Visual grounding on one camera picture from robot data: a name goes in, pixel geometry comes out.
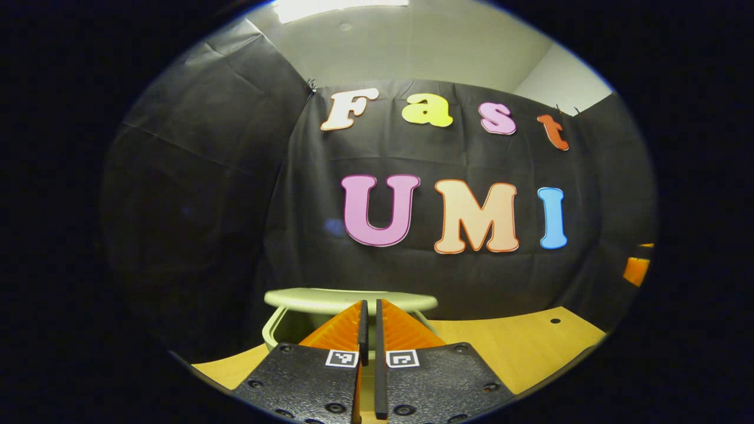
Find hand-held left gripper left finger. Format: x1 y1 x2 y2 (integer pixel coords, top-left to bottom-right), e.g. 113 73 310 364
232 299 370 424

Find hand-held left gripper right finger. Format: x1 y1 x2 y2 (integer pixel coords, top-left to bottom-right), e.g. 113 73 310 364
375 299 517 424

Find green desktop garbage bin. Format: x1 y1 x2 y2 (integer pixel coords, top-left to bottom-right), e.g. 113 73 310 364
262 287 439 354

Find wooden desktop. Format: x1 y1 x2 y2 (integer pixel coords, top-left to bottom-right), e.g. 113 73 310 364
191 305 607 424

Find black backdrop cloth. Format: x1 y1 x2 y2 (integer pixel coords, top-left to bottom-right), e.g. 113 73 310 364
100 18 657 360

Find ceiling light panel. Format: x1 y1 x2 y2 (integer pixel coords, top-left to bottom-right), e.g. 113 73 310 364
272 0 411 24

